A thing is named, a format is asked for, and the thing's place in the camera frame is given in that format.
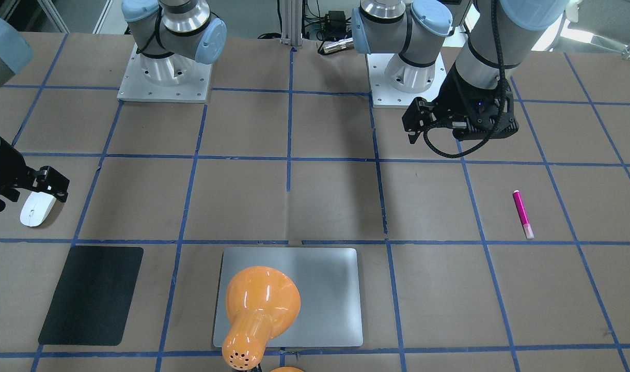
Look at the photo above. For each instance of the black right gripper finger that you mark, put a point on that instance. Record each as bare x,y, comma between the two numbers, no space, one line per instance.
48,180

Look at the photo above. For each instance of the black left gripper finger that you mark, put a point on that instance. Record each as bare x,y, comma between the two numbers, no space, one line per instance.
419,119

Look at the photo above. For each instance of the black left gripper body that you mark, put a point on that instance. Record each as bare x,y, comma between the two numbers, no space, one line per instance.
452,99

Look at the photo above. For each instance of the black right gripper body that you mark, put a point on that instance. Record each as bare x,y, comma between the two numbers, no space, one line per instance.
6,169

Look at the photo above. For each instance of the white computer mouse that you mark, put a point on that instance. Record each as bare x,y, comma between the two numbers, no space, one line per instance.
36,209

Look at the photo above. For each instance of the pink pen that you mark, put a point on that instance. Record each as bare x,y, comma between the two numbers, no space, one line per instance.
523,214

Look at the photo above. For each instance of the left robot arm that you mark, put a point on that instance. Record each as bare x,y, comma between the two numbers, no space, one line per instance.
500,41

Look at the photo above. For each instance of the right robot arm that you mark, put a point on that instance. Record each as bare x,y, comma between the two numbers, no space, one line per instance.
176,43

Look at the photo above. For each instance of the black mousepad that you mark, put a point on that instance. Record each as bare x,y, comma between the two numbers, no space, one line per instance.
92,300

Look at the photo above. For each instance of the silver laptop notebook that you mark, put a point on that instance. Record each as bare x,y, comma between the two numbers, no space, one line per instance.
327,279

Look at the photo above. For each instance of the silver flashlight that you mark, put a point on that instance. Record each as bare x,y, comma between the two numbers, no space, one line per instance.
329,48

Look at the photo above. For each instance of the orange desk lamp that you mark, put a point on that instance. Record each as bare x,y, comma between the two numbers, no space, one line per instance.
261,304

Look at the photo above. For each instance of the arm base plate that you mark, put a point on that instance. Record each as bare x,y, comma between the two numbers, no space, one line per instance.
174,79
395,84

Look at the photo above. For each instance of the aluminium frame post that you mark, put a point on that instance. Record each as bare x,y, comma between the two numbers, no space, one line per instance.
291,20

